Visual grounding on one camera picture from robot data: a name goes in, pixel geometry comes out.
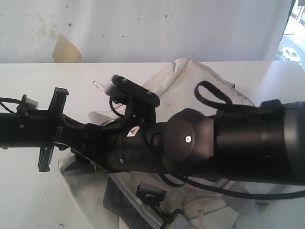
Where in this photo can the white canvas duffel bag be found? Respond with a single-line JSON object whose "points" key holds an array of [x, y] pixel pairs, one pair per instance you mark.
{"points": [[109, 201]]}

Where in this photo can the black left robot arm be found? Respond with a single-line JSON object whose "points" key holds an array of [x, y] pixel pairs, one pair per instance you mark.
{"points": [[24, 125]]}

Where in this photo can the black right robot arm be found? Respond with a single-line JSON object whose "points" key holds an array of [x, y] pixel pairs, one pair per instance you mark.
{"points": [[240, 142]]}

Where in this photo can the white backdrop curtain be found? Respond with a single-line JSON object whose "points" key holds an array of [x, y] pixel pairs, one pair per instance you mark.
{"points": [[141, 30]]}

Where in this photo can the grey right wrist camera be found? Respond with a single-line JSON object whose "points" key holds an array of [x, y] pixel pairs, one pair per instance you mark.
{"points": [[120, 89]]}

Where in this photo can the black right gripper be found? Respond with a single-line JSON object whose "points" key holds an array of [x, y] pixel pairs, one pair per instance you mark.
{"points": [[118, 147]]}

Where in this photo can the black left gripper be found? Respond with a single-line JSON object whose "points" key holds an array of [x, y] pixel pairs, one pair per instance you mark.
{"points": [[54, 115]]}

